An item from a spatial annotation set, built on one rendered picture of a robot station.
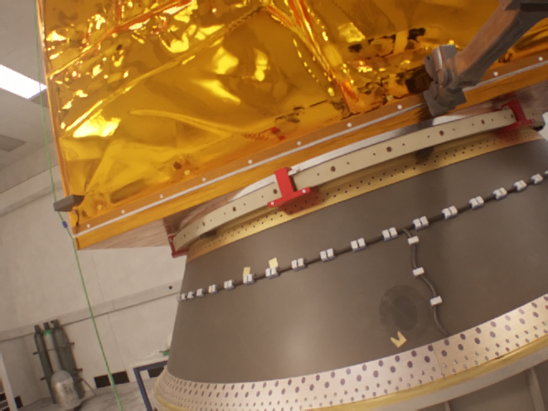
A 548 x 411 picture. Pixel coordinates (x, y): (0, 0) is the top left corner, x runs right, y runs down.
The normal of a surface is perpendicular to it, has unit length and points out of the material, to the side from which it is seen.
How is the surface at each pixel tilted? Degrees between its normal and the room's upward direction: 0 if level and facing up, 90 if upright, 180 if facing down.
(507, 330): 43
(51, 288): 90
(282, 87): 86
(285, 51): 89
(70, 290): 90
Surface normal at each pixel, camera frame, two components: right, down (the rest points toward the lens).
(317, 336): -0.49, -0.45
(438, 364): -0.35, -0.75
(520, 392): -0.05, -0.14
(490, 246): -0.12, -0.58
